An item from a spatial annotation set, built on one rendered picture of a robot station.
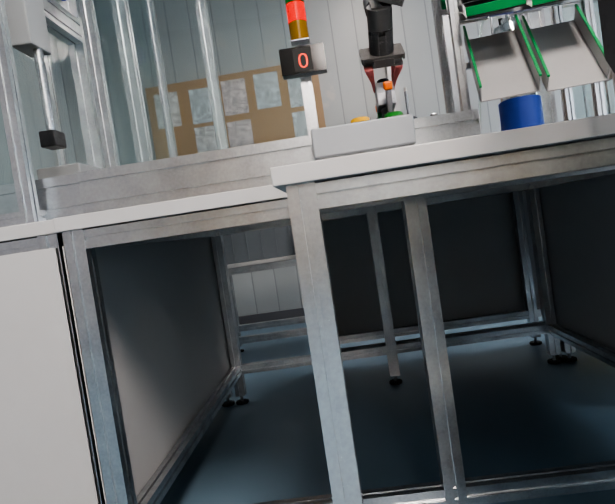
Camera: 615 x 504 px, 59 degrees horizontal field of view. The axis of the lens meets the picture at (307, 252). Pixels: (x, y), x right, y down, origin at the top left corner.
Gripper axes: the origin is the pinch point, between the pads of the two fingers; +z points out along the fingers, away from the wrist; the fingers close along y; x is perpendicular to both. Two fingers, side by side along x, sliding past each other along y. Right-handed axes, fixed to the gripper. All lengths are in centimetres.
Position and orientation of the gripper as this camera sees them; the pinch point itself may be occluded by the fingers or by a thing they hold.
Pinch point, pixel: (383, 87)
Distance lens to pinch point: 142.8
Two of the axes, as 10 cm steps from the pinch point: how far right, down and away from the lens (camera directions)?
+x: 0.4, 6.7, -7.4
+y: -9.9, 1.3, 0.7
